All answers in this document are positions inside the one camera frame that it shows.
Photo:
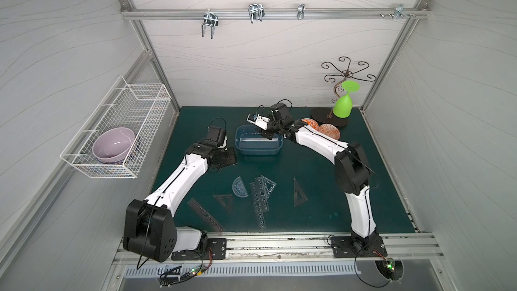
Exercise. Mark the orange patterned bowl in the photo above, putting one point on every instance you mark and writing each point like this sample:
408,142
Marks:
314,125
330,131

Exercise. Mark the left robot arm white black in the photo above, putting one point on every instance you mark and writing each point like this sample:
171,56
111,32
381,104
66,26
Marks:
149,229

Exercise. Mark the aluminium top rail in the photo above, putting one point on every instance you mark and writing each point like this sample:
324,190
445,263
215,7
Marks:
270,14

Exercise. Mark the metal single hook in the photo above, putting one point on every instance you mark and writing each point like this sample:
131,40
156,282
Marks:
300,12

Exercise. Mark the green plastic goblet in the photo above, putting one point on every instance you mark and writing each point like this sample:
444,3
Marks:
344,103

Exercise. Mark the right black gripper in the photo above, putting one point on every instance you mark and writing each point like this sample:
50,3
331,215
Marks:
268,128

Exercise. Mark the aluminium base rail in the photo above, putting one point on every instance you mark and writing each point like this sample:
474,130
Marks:
291,247

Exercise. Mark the small clear triangle ruler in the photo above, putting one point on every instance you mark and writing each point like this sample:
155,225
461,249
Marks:
226,201

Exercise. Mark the blue semicircle protractor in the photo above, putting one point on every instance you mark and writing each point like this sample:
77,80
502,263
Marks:
239,188

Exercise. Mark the white slotted cable duct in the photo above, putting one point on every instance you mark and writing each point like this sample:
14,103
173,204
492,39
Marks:
222,270

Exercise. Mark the purple bowl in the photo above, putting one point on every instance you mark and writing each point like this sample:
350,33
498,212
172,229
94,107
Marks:
114,145

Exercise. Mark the white wire basket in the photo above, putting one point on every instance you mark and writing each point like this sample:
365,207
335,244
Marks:
139,107

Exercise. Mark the metal double hook centre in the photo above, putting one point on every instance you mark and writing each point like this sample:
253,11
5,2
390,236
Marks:
256,12

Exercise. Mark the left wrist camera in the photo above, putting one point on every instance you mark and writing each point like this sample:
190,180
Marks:
217,135

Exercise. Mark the long thin clear ruler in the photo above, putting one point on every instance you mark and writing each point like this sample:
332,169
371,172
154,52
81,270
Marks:
259,140

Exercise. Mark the metal hook right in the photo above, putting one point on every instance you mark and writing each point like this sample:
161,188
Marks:
398,14

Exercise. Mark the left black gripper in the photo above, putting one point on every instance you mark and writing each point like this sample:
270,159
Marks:
222,157

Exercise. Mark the metal double hook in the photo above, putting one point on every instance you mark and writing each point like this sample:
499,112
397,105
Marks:
256,12
210,22

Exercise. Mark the clear stencil template ruler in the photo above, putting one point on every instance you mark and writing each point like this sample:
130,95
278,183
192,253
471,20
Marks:
260,202

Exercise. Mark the blue plastic storage box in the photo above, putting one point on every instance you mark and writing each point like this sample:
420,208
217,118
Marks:
254,148

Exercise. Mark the metal double hook left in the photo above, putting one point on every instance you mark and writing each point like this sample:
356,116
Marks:
210,22

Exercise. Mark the black metal cup stand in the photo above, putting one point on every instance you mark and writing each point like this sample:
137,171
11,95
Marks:
325,115

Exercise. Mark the dark straight stencil ruler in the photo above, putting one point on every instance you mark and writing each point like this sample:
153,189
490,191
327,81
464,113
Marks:
205,216

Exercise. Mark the green table mat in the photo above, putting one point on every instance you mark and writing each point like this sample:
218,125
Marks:
326,209

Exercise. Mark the orange patterned bowl left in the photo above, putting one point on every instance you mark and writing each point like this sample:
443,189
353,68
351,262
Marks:
314,125

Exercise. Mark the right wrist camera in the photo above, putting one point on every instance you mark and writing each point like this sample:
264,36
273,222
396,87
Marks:
259,121

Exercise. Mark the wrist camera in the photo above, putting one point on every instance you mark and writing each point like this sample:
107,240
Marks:
259,121
217,135

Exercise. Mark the orange patterned bowl right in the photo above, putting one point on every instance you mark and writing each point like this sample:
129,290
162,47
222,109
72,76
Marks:
330,131

